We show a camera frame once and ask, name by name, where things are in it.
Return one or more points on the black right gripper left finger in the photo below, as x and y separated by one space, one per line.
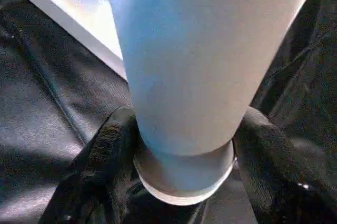
95 176

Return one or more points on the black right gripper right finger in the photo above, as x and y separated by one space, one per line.
279 171

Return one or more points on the black work mat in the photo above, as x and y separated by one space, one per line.
42 103

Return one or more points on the white plastic table top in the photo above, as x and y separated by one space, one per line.
68 8

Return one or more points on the white plastic table leg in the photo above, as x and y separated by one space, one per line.
205 66

